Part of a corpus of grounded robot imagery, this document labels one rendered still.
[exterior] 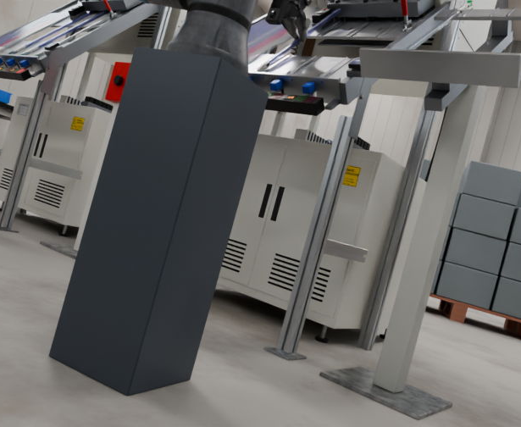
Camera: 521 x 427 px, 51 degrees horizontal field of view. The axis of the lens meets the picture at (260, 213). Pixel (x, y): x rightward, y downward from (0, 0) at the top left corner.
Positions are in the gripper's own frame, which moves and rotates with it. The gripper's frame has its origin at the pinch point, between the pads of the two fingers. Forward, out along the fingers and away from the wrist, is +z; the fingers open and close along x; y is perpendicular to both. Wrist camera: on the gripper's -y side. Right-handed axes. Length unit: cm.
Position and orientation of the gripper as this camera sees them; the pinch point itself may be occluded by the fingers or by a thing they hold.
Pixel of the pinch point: (298, 39)
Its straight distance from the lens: 185.6
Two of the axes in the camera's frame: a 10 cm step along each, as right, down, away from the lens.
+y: 5.3, -7.2, 4.5
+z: 3.3, 6.6, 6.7
